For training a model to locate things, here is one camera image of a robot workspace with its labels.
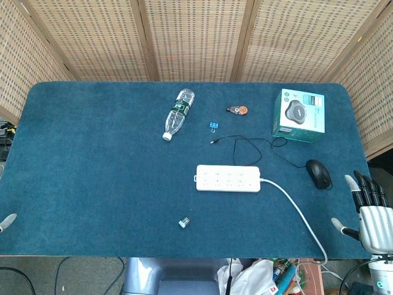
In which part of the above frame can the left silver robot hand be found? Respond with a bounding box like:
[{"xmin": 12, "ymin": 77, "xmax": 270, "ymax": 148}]
[{"xmin": 0, "ymin": 213, "xmax": 18, "ymax": 233}]

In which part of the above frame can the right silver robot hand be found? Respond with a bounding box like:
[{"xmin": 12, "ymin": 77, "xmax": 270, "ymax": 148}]
[{"xmin": 331, "ymin": 170, "xmax": 393, "ymax": 255}]

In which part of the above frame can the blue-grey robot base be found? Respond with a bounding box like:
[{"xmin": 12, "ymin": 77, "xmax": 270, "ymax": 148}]
[{"xmin": 122, "ymin": 257, "xmax": 228, "ymax": 295}]

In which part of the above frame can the black computer mouse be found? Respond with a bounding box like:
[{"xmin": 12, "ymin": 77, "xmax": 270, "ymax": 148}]
[{"xmin": 306, "ymin": 159, "xmax": 333, "ymax": 190}]

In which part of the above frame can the reddish brown box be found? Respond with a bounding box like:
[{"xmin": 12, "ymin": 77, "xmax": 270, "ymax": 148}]
[{"xmin": 296, "ymin": 261, "xmax": 323, "ymax": 295}]

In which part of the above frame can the blue felt desk mat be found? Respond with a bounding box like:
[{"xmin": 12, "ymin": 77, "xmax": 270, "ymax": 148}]
[{"xmin": 0, "ymin": 81, "xmax": 388, "ymax": 259}]

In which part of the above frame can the colourful clutter pile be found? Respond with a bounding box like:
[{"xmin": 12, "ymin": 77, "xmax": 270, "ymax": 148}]
[{"xmin": 271, "ymin": 258, "xmax": 308, "ymax": 295}]

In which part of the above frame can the white plastic bag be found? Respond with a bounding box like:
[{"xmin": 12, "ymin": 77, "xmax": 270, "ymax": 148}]
[{"xmin": 216, "ymin": 259, "xmax": 277, "ymax": 295}]

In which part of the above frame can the teal speaker product box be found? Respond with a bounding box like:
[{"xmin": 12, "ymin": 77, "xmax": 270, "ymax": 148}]
[{"xmin": 271, "ymin": 88, "xmax": 326, "ymax": 144}]

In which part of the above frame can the orange correction tape dispenser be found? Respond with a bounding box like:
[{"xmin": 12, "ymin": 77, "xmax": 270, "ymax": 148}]
[{"xmin": 226, "ymin": 104, "xmax": 249, "ymax": 117}]

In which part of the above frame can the clear plastic water bottle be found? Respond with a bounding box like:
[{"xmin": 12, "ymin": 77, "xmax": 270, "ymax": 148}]
[{"xmin": 161, "ymin": 88, "xmax": 197, "ymax": 142}]

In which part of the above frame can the woven bamboo folding screen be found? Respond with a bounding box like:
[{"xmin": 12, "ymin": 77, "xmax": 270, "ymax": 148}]
[{"xmin": 0, "ymin": 0, "xmax": 393, "ymax": 161}]

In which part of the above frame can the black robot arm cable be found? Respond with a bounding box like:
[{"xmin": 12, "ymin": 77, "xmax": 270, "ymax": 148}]
[{"xmin": 338, "ymin": 259, "xmax": 373, "ymax": 295}]

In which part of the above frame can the black floor cable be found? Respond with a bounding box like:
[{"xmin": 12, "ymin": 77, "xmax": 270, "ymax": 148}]
[{"xmin": 0, "ymin": 265, "xmax": 37, "ymax": 295}]

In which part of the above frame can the black device with cables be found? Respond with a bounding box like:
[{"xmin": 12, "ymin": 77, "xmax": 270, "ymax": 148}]
[{"xmin": 0, "ymin": 120, "xmax": 17, "ymax": 161}]

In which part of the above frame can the white power strip cable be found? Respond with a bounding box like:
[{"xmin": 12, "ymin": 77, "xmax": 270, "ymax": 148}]
[{"xmin": 260, "ymin": 178, "xmax": 329, "ymax": 266}]

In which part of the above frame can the dark blue floor cable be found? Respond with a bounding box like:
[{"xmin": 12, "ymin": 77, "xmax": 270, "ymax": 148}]
[{"xmin": 54, "ymin": 257, "xmax": 126, "ymax": 295}]

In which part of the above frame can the black hanging cable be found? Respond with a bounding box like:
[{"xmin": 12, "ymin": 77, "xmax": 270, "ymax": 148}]
[{"xmin": 225, "ymin": 258, "xmax": 236, "ymax": 295}]

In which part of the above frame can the thin black mouse cable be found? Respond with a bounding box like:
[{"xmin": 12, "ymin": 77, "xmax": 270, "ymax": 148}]
[{"xmin": 209, "ymin": 135, "xmax": 308, "ymax": 169}]

